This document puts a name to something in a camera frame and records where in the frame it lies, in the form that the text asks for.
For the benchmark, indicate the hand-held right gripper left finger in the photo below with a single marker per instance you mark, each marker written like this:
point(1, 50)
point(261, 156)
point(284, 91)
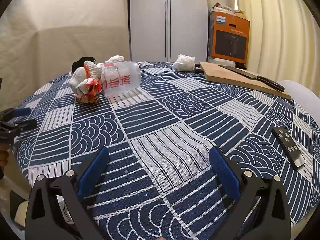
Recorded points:
point(95, 172)

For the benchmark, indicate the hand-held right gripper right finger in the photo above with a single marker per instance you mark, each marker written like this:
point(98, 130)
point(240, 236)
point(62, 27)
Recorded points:
point(223, 172)

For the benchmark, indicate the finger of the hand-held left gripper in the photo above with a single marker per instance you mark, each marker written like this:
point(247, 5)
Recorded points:
point(25, 125)
point(22, 111)

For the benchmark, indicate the clear plastic bottle red label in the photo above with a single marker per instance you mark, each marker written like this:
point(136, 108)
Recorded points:
point(122, 77)

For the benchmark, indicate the large white tissue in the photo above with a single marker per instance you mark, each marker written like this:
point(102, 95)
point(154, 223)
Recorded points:
point(183, 62)

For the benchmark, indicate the person's left hand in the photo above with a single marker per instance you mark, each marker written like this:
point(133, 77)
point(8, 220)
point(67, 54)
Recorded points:
point(2, 158)

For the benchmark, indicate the black remote control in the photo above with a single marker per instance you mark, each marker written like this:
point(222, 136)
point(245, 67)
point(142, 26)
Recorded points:
point(287, 145)

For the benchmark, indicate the crumpled orange wrapper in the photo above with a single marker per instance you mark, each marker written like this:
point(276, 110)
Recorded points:
point(91, 92)

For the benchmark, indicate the black round object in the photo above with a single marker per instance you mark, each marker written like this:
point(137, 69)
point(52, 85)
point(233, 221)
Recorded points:
point(78, 62)

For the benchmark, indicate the blue patterned tablecloth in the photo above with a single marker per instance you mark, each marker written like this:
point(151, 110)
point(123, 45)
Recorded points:
point(160, 120)

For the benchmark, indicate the wooden cutting board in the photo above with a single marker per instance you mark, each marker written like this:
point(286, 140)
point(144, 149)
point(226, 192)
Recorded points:
point(225, 76)

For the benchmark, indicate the small white crumpled tissue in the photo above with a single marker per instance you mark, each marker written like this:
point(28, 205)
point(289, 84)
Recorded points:
point(116, 58)

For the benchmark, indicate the white chair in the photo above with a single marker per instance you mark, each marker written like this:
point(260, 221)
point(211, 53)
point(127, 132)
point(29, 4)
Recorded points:
point(297, 90)

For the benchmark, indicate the orange cardboard box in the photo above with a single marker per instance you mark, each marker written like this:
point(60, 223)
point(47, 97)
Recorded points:
point(230, 42)

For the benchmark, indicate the cream curtain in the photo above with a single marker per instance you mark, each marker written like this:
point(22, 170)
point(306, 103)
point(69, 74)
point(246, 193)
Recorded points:
point(275, 30)

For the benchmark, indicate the white wardrobe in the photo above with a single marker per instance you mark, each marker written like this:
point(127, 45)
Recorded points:
point(150, 17)

